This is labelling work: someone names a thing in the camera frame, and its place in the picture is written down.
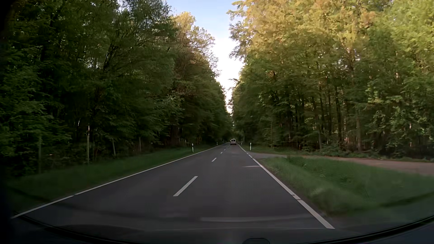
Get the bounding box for wood of green trees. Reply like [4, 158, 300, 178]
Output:
[228, 0, 434, 160]
[0, 0, 234, 177]

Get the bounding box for road markings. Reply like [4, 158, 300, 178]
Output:
[12, 143, 335, 230]

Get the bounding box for car's own bonnet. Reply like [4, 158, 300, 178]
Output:
[10, 214, 434, 244]

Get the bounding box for gravel forest track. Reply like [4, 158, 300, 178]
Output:
[248, 151, 434, 177]

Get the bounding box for grey asphalt road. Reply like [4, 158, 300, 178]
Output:
[12, 143, 343, 234]

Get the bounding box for grass verge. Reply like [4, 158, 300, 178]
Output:
[5, 144, 224, 214]
[239, 144, 434, 162]
[259, 156, 434, 227]

